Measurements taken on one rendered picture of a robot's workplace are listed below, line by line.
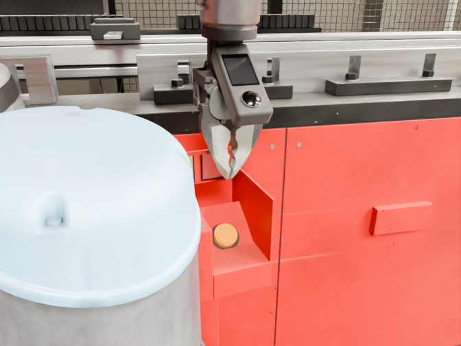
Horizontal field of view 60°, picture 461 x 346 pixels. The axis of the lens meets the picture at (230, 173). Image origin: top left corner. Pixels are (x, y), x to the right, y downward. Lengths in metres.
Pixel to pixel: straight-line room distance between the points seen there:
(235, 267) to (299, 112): 0.38
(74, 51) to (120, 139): 0.96
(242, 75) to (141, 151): 0.31
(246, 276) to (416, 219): 0.57
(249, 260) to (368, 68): 0.59
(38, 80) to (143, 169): 0.75
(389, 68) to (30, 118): 0.92
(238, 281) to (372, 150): 0.48
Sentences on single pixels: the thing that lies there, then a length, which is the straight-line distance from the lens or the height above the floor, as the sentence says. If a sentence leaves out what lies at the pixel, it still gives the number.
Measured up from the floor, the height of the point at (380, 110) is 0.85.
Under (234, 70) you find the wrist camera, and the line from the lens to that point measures 0.49.
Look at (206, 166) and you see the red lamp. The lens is 0.68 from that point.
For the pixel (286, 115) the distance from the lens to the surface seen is 0.83.
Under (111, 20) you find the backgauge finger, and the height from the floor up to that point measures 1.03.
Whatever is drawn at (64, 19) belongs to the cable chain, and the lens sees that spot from 1.29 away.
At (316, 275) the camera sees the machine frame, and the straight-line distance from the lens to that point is 1.05.
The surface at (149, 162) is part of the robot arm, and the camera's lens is 0.18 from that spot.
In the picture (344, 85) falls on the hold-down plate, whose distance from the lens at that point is 0.95.
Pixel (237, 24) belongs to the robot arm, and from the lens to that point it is 0.50.
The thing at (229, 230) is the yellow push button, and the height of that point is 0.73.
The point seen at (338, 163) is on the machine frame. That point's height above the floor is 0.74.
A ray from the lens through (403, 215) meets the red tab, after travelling 1.05.
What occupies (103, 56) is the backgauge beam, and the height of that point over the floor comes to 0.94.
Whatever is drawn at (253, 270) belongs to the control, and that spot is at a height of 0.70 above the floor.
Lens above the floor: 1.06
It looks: 23 degrees down
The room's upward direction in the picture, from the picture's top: straight up
